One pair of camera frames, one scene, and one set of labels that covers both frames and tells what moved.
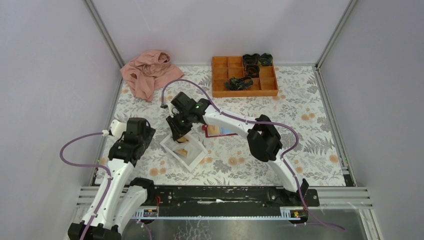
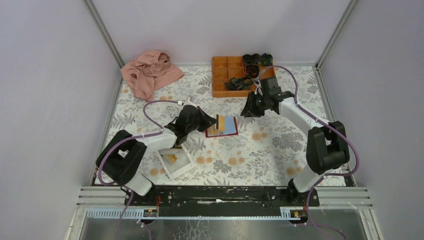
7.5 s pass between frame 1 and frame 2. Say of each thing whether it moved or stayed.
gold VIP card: stayed
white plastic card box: moved
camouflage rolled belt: stayed
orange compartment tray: stayed
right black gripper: moved
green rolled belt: stayed
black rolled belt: stayed
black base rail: stayed
